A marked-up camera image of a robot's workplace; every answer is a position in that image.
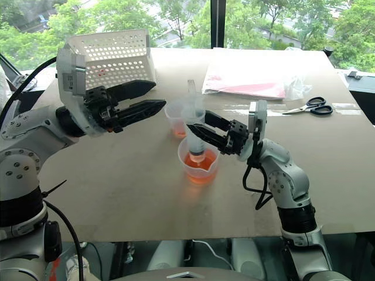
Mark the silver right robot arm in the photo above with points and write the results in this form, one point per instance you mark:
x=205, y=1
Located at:
x=285, y=178

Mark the white perforated plastic basket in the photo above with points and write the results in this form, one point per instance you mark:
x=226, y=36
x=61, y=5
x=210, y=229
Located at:
x=117, y=55

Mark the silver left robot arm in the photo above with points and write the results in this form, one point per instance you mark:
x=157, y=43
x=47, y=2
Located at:
x=20, y=164

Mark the grey robot torso top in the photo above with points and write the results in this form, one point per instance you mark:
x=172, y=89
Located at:
x=199, y=273

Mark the grey rounded shape under table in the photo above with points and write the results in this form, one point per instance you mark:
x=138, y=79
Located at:
x=249, y=257
x=165, y=254

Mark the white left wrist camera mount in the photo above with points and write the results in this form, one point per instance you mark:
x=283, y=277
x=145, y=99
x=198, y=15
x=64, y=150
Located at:
x=68, y=79

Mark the black box beside table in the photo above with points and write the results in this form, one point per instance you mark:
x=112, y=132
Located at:
x=361, y=87

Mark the clear cup full red liquid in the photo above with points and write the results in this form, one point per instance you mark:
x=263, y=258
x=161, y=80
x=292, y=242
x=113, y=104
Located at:
x=200, y=172

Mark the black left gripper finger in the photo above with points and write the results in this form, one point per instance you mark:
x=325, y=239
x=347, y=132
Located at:
x=134, y=87
x=143, y=109

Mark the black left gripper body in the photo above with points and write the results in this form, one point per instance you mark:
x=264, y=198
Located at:
x=101, y=108

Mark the black zip tie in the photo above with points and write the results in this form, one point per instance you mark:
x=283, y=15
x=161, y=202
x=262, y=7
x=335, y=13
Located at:
x=52, y=189

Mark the crumpled clear plastic bag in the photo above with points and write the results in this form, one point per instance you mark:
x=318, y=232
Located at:
x=297, y=86

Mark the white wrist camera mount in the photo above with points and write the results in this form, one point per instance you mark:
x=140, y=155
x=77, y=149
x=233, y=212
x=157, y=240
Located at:
x=257, y=117
x=68, y=79

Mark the black window frame post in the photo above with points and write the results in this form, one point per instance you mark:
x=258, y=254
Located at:
x=218, y=23

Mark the clear plastic syringe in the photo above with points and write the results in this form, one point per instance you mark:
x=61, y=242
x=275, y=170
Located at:
x=195, y=114

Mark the clear cup little red liquid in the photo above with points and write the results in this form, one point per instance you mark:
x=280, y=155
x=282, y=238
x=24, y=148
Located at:
x=175, y=117

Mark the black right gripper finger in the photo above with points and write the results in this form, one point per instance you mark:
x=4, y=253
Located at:
x=211, y=136
x=218, y=121

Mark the red paper in clear sleeve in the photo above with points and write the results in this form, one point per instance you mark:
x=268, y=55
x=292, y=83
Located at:
x=249, y=79

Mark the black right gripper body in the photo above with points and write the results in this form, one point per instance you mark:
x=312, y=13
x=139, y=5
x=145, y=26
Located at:
x=235, y=139

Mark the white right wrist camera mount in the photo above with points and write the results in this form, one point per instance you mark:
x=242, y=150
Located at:
x=257, y=117

